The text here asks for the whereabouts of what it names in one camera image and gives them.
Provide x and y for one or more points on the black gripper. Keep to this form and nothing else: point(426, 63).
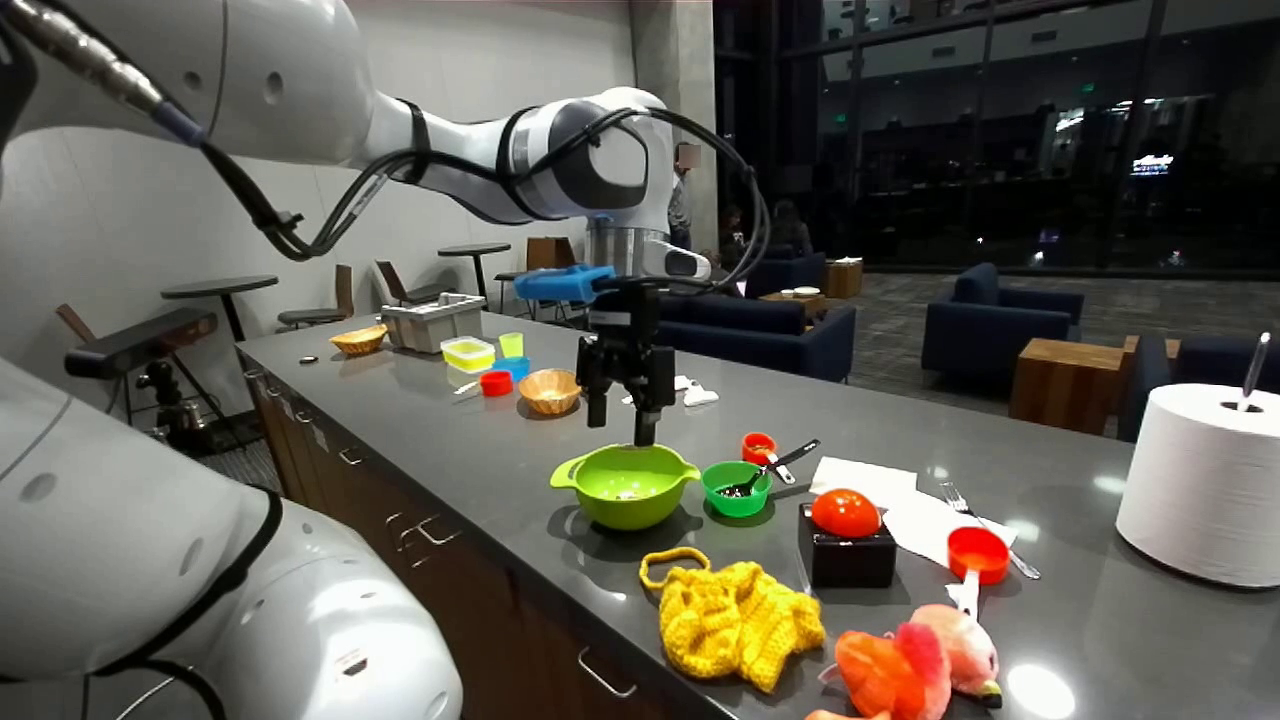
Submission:
point(625, 335)

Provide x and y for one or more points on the yellow knitted cloth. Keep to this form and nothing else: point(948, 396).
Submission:
point(733, 620)

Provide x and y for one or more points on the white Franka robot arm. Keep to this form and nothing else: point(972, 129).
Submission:
point(265, 65)

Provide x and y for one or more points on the lime green bowl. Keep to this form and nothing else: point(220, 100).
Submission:
point(625, 487)

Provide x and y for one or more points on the white crumpled tissue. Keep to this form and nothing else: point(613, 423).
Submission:
point(697, 393)

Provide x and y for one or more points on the small blue cup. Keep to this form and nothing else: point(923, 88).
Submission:
point(515, 370)

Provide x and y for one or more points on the tiny red measuring cup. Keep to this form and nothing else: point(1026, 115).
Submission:
point(499, 387)

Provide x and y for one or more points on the green translucent cup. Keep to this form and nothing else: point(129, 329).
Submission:
point(515, 347)

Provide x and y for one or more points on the small green measuring cup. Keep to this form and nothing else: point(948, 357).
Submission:
point(726, 504)

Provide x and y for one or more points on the small red measuring cup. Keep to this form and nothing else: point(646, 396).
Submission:
point(757, 444)

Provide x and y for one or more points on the yellow plastic container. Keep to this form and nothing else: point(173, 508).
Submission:
point(470, 355)

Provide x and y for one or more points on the black spoon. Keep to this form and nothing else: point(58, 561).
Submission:
point(795, 459)

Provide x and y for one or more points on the blue sofa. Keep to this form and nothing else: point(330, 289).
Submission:
point(785, 341)

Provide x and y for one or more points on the metal pan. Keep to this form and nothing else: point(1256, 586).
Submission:
point(432, 323)

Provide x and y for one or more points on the low wooden table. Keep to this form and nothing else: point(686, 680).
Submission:
point(801, 301)

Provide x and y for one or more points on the round dark table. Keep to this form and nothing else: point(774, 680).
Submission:
point(475, 248)
point(220, 287)

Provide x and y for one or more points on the standing person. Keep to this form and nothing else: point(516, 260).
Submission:
point(686, 185)

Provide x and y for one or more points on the seated person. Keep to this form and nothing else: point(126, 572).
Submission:
point(791, 228)

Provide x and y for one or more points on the white paper sheet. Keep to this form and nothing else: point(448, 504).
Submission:
point(866, 483)

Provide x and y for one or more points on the small wooden box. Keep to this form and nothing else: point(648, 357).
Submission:
point(843, 276)

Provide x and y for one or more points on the dark cabinet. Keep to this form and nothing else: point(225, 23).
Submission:
point(401, 561)

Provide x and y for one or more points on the black box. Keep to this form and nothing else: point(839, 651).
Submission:
point(854, 561)

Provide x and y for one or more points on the small round metal object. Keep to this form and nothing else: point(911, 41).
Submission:
point(310, 357)

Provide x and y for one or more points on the small dark table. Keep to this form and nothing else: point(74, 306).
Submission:
point(310, 319)

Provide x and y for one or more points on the orange pink plush toy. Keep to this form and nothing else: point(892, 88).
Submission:
point(892, 664)

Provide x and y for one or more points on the large red measuring cup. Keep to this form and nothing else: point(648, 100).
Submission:
point(979, 548)

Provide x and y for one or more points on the blue armchair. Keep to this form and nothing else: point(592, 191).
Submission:
point(994, 335)

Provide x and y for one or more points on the clear plastic fork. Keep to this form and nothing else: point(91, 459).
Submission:
point(1021, 566)

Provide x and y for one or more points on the wooden cube table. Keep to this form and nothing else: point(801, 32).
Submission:
point(1067, 380)

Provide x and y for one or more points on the dark lounge chair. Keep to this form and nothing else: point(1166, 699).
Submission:
point(1186, 363)

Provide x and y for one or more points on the white paper towel roll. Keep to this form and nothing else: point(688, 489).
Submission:
point(1200, 493)

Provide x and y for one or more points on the metal paper towel rod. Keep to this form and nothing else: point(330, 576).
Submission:
point(1255, 365)

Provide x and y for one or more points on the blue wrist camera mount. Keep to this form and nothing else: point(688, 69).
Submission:
point(562, 287)

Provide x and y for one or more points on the bright wall screen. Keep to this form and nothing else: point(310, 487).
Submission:
point(1149, 164)

